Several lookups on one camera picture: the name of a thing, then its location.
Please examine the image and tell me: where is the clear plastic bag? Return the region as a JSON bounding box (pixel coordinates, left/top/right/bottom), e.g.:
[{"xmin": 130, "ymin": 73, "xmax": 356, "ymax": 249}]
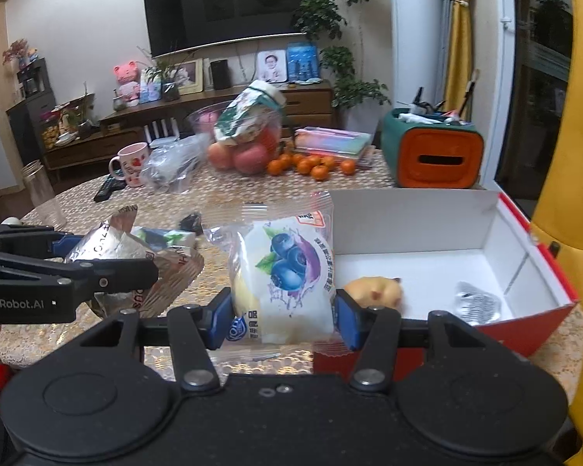
[{"xmin": 140, "ymin": 134, "xmax": 211, "ymax": 194}]

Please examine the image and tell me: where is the child photo frame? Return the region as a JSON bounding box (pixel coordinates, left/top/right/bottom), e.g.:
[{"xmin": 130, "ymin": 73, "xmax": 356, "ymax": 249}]
[{"xmin": 257, "ymin": 49, "xmax": 287, "ymax": 83}]

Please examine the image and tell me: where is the red cardboard box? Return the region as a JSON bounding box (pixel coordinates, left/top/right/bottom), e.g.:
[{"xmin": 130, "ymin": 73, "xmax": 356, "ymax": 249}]
[{"xmin": 330, "ymin": 188, "xmax": 578, "ymax": 356}]

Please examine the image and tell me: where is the red apple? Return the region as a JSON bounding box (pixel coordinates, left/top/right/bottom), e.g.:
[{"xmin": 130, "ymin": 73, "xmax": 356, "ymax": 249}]
[
  {"xmin": 232, "ymin": 142, "xmax": 271, "ymax": 176},
  {"xmin": 207, "ymin": 142, "xmax": 234, "ymax": 170}
]

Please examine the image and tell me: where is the blueberry bread packet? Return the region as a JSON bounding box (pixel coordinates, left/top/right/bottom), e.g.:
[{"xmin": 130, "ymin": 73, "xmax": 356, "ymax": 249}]
[{"xmin": 202, "ymin": 191, "xmax": 336, "ymax": 345}]

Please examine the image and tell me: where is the small black item bag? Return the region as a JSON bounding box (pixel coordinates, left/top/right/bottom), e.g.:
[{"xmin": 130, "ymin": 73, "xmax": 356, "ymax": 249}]
[{"xmin": 179, "ymin": 212, "xmax": 203, "ymax": 236}]

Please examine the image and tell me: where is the mandarin orange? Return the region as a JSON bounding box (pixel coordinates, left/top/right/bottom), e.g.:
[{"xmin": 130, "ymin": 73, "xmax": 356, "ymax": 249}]
[
  {"xmin": 311, "ymin": 165, "xmax": 330, "ymax": 182},
  {"xmin": 266, "ymin": 159, "xmax": 285, "ymax": 176},
  {"xmin": 339, "ymin": 160, "xmax": 357, "ymax": 176}
]

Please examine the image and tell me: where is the wooden photo frame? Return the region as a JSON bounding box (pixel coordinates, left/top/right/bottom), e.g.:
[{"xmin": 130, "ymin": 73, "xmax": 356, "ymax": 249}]
[{"xmin": 173, "ymin": 58, "xmax": 204, "ymax": 96}]

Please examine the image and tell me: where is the clear drinking glass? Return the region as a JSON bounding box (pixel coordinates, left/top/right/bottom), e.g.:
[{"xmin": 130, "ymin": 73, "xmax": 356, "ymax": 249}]
[{"xmin": 22, "ymin": 160, "xmax": 67, "ymax": 230}]

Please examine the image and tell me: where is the pink pig plush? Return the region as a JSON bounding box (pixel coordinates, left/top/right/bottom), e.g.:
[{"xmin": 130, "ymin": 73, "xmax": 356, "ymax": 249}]
[{"xmin": 113, "ymin": 60, "xmax": 140, "ymax": 107}]

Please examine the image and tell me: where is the silver foil packet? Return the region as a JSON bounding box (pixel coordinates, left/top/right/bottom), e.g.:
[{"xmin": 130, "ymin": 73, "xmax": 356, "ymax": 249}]
[{"xmin": 453, "ymin": 282, "xmax": 501, "ymax": 326}]

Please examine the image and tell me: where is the gold patterned tablecloth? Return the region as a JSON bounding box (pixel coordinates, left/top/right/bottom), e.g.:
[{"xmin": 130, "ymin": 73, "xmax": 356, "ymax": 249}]
[{"xmin": 0, "ymin": 157, "xmax": 583, "ymax": 402}]

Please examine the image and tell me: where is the green potted tree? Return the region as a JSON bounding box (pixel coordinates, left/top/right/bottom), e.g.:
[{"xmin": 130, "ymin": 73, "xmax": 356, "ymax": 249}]
[{"xmin": 293, "ymin": 0, "xmax": 389, "ymax": 111}]

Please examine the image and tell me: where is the wall television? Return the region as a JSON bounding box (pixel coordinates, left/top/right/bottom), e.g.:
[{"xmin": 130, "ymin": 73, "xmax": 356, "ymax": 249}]
[{"xmin": 144, "ymin": 0, "xmax": 302, "ymax": 57}]

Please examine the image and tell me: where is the stack of colourful folders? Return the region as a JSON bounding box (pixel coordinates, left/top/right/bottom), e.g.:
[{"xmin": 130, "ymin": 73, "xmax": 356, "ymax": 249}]
[{"xmin": 293, "ymin": 126, "xmax": 373, "ymax": 161}]

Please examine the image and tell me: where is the tissue pack green blue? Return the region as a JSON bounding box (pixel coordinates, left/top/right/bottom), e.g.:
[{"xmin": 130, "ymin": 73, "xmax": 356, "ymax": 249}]
[{"xmin": 130, "ymin": 226, "xmax": 197, "ymax": 252}]

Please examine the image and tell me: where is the pink strawberry mug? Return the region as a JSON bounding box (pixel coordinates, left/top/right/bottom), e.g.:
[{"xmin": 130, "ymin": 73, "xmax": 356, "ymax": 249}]
[{"xmin": 108, "ymin": 142, "xmax": 149, "ymax": 188}]

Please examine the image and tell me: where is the green orange tissue box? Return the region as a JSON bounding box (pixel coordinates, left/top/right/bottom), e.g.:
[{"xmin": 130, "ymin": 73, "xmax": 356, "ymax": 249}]
[{"xmin": 380, "ymin": 110, "xmax": 484, "ymax": 190}]

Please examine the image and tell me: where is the floral cloth bag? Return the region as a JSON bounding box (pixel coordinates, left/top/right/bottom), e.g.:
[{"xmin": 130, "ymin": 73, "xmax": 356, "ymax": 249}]
[{"xmin": 213, "ymin": 80, "xmax": 286, "ymax": 146}]

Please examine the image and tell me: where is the yellow hamster plush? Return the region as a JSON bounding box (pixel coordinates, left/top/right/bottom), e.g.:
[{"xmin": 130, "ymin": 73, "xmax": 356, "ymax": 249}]
[{"xmin": 344, "ymin": 276, "xmax": 403, "ymax": 309}]

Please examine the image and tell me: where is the clear fruit container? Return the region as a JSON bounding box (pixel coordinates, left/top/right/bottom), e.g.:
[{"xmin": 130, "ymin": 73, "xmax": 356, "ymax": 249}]
[{"xmin": 187, "ymin": 100, "xmax": 283, "ymax": 176}]

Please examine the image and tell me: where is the yellow curtain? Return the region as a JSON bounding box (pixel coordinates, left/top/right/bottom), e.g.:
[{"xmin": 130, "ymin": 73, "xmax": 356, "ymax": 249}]
[{"xmin": 444, "ymin": 0, "xmax": 473, "ymax": 111}]

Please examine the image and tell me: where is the silver snack wrapper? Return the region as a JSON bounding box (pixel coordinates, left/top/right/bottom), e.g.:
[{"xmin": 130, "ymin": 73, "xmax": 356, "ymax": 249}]
[{"xmin": 65, "ymin": 205, "xmax": 204, "ymax": 318}]

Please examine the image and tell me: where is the wooden tv cabinet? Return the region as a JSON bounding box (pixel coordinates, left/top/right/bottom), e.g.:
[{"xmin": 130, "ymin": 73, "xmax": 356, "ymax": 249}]
[{"xmin": 44, "ymin": 81, "xmax": 339, "ymax": 172}]

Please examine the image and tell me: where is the blue picture card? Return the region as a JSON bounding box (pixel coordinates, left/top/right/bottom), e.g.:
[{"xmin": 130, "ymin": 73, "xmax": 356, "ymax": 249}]
[{"xmin": 286, "ymin": 42, "xmax": 320, "ymax": 83}]

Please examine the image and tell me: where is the black remote control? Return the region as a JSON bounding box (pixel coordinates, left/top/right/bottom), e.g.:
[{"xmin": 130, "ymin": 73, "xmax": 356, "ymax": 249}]
[{"xmin": 93, "ymin": 176, "xmax": 126, "ymax": 203}]

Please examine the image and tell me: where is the white air conditioner column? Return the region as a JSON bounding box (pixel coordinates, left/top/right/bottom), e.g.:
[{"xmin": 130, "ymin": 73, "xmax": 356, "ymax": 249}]
[{"xmin": 392, "ymin": 0, "xmax": 450, "ymax": 107}]

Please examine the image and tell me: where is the black speaker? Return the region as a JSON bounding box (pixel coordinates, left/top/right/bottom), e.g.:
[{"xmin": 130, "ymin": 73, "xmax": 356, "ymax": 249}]
[{"xmin": 209, "ymin": 59, "xmax": 232, "ymax": 90}]

